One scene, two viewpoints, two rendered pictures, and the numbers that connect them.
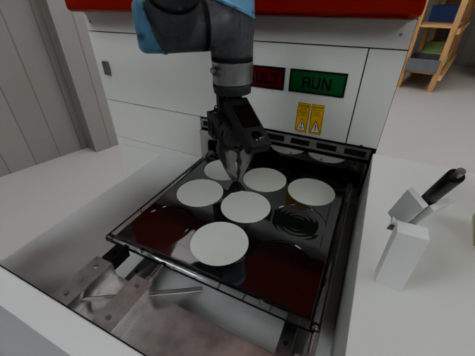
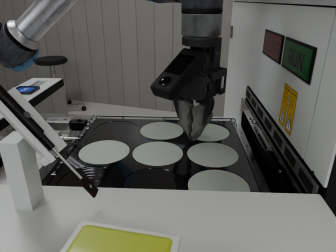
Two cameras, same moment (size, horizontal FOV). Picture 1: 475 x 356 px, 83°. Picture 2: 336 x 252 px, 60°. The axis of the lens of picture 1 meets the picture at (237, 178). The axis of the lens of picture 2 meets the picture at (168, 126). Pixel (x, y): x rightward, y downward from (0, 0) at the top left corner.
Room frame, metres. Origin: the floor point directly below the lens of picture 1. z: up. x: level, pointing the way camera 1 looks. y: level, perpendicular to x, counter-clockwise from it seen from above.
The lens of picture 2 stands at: (0.24, -0.49, 1.18)
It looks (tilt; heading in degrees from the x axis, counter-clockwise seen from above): 24 degrees down; 67
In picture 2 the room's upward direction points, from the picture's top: straight up
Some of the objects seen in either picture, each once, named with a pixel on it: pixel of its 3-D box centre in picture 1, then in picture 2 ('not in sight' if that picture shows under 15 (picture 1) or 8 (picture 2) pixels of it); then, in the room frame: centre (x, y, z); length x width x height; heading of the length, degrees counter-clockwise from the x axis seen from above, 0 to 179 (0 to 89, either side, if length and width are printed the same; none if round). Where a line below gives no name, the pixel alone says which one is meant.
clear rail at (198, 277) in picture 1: (196, 275); (68, 151); (0.26, 0.06, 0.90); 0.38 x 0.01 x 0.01; 64
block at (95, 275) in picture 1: (85, 284); (56, 124); (0.25, 0.23, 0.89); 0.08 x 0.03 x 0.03; 154
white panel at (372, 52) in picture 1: (215, 102); (257, 71); (0.71, 0.06, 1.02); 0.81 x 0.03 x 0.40; 64
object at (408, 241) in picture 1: (406, 232); (33, 152); (0.22, -0.19, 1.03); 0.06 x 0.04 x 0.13; 154
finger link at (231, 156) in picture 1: (225, 162); (191, 116); (0.52, 0.03, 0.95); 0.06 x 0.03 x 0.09; 29
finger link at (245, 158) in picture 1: (238, 158); (204, 120); (0.53, 0.00, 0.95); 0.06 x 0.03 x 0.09; 29
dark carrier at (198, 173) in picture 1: (245, 206); (158, 153); (0.42, -0.02, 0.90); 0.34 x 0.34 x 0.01; 64
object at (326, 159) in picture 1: (273, 159); (262, 153); (0.62, -0.09, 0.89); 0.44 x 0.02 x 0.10; 64
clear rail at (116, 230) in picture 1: (172, 185); (162, 119); (0.50, 0.15, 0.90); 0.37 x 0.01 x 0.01; 154
